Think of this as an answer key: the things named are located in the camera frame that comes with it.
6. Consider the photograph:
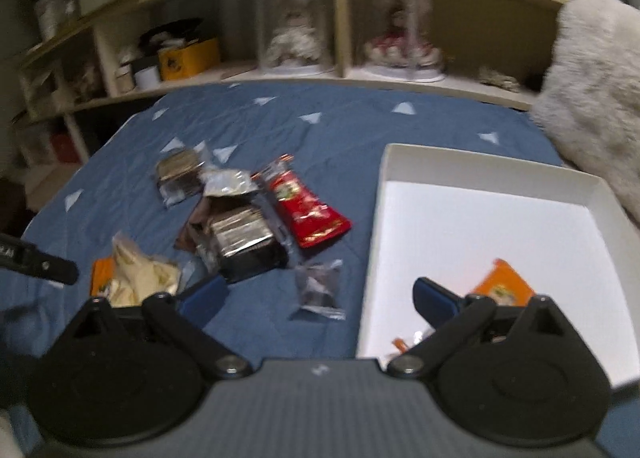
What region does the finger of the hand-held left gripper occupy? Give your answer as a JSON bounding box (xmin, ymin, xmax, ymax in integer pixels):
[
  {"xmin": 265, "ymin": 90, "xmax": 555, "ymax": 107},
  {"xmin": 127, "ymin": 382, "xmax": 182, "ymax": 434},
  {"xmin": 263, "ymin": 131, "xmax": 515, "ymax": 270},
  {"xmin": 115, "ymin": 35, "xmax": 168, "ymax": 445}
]
[{"xmin": 0, "ymin": 232, "xmax": 79, "ymax": 287}]

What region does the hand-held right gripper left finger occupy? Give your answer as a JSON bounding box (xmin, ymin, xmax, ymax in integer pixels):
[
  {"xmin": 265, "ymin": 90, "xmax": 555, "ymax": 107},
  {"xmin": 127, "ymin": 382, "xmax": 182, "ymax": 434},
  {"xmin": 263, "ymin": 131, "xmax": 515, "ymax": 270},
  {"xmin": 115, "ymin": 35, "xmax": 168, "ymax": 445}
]
[{"xmin": 65, "ymin": 275, "xmax": 253, "ymax": 381}]

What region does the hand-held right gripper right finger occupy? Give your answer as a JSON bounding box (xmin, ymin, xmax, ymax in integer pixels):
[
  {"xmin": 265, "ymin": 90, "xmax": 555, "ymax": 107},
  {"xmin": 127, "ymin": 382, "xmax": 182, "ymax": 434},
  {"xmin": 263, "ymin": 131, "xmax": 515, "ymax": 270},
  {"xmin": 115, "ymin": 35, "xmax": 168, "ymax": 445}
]
[{"xmin": 386, "ymin": 277, "xmax": 576, "ymax": 381}]

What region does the orange snack packet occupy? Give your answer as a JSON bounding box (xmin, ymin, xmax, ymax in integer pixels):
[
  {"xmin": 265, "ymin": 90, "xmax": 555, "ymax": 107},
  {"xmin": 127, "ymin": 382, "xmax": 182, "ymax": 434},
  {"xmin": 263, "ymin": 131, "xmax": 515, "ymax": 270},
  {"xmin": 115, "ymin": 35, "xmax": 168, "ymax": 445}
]
[
  {"xmin": 470, "ymin": 258, "xmax": 536, "ymax": 307},
  {"xmin": 90, "ymin": 258, "xmax": 118, "ymax": 296}
]

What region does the black silver snack packet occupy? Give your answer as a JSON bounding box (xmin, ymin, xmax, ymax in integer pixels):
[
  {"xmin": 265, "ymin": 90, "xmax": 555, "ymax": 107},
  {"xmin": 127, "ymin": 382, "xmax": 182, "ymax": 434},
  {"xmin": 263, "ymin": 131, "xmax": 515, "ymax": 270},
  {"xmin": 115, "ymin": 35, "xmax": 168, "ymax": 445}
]
[{"xmin": 197, "ymin": 205, "xmax": 291, "ymax": 284}]

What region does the cream snack packet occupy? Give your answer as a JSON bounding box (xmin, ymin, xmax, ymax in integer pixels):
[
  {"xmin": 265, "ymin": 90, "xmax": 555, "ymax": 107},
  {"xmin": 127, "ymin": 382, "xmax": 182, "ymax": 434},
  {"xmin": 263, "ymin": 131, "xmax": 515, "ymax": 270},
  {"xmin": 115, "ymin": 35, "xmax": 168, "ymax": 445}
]
[{"xmin": 107, "ymin": 233, "xmax": 182, "ymax": 309}]

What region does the white cardboard box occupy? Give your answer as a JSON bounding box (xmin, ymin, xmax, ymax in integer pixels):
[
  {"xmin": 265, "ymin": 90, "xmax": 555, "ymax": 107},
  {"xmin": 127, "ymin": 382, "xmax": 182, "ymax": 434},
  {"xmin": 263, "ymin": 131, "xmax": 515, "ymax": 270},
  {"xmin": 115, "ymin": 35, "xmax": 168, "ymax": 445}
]
[{"xmin": 356, "ymin": 143, "xmax": 633, "ymax": 389}]

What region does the small clear dark snack packet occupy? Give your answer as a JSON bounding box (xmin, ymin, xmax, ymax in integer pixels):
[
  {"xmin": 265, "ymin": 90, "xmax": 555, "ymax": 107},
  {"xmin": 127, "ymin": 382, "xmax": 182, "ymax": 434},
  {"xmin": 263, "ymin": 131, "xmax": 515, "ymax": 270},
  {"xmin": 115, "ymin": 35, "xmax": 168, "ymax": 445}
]
[{"xmin": 289, "ymin": 261, "xmax": 347, "ymax": 321}]

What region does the silver beige snack packet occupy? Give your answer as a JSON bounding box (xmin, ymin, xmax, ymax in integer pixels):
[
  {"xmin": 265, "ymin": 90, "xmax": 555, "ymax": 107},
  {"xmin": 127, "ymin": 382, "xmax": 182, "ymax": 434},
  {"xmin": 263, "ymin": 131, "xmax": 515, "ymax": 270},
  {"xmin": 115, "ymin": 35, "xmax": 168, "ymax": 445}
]
[{"xmin": 200, "ymin": 168, "xmax": 257, "ymax": 199}]

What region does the clear packet of brown biscuits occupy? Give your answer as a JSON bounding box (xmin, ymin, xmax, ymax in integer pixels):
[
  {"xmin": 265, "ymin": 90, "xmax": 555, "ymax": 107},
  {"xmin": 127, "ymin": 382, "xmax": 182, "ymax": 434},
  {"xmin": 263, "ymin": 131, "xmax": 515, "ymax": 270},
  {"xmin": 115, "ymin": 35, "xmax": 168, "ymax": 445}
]
[{"xmin": 155, "ymin": 148, "xmax": 206, "ymax": 209}]

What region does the red snack packet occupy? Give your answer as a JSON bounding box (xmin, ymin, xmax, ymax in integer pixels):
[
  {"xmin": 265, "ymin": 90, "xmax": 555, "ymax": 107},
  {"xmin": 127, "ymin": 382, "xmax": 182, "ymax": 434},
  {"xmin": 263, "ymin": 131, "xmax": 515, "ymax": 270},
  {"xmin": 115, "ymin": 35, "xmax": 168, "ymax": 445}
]
[{"xmin": 260, "ymin": 154, "xmax": 352, "ymax": 250}]

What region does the small orange wrapped candy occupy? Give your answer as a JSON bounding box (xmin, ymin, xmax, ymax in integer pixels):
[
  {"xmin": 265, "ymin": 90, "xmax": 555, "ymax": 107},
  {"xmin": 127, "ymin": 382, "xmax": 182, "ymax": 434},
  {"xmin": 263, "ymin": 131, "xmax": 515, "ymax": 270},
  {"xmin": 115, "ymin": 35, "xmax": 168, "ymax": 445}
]
[{"xmin": 390, "ymin": 331, "xmax": 431, "ymax": 355}]

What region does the red box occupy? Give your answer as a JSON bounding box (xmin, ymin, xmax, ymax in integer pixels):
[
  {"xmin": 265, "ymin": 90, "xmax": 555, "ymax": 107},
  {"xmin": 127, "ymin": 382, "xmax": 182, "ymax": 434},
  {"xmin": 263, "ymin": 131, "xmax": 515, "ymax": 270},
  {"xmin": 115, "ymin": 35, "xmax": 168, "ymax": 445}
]
[{"xmin": 50, "ymin": 135, "xmax": 83, "ymax": 164}]

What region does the blue triangle-print blanket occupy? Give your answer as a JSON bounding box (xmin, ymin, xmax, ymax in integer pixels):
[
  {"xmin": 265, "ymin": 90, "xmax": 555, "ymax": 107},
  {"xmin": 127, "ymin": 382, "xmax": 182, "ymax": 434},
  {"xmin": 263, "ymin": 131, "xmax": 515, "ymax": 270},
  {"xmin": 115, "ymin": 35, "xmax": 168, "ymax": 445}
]
[{"xmin": 0, "ymin": 81, "xmax": 566, "ymax": 458}]

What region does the white round jar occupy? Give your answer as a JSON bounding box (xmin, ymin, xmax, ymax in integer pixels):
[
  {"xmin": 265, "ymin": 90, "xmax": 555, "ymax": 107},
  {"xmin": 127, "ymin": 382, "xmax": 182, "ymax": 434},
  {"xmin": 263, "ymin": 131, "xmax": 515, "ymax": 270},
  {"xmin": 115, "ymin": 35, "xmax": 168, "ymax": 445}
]
[{"xmin": 134, "ymin": 66, "xmax": 162, "ymax": 90}]

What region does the beige crumpled item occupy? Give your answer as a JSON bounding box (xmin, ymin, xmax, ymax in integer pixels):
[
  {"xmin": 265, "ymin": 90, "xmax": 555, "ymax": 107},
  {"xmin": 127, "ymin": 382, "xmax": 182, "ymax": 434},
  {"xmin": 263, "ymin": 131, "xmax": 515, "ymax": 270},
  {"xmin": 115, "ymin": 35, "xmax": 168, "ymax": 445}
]
[{"xmin": 477, "ymin": 66, "xmax": 523, "ymax": 92}]

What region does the yellow box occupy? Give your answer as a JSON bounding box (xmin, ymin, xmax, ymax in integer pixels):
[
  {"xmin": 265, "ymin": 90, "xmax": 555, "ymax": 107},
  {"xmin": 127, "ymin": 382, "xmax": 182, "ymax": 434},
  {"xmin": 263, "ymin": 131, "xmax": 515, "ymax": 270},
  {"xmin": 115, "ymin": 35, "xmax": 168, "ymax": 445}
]
[{"xmin": 157, "ymin": 38, "xmax": 221, "ymax": 82}]

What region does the red-dress doll in clear dome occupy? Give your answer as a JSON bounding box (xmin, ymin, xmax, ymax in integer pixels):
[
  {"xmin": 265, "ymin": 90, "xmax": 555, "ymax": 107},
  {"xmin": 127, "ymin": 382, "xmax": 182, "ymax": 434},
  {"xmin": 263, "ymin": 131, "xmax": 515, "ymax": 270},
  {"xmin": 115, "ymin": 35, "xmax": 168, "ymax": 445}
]
[{"xmin": 357, "ymin": 0, "xmax": 448, "ymax": 84}]

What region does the fluffy white blanket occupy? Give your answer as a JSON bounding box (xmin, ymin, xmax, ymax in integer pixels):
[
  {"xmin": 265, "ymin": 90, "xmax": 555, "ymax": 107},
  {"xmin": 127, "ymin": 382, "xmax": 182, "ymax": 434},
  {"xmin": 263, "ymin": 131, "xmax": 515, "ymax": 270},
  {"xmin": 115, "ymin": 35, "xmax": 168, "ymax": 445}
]
[{"xmin": 530, "ymin": 0, "xmax": 640, "ymax": 229}]

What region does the black item on shelf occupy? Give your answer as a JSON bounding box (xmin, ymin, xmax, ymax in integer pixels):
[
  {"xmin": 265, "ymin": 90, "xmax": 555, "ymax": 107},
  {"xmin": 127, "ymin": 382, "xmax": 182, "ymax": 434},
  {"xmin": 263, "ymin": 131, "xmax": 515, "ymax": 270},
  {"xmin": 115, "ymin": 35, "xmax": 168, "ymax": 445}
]
[{"xmin": 140, "ymin": 21, "xmax": 203, "ymax": 46}]

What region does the white-dress doll in clear dome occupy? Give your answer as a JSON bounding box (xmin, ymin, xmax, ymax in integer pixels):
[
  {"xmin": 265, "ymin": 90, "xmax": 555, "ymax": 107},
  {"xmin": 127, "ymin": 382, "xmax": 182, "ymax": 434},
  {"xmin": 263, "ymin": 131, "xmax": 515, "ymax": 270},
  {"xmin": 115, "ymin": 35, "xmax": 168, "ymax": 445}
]
[{"xmin": 257, "ymin": 0, "xmax": 336, "ymax": 76}]

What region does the wooden headboard shelf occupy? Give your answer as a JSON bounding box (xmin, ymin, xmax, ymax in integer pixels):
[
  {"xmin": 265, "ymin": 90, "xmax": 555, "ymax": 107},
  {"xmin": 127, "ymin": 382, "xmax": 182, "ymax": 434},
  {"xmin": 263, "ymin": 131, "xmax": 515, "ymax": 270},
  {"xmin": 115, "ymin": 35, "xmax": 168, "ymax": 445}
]
[{"xmin": 12, "ymin": 0, "xmax": 571, "ymax": 164}]

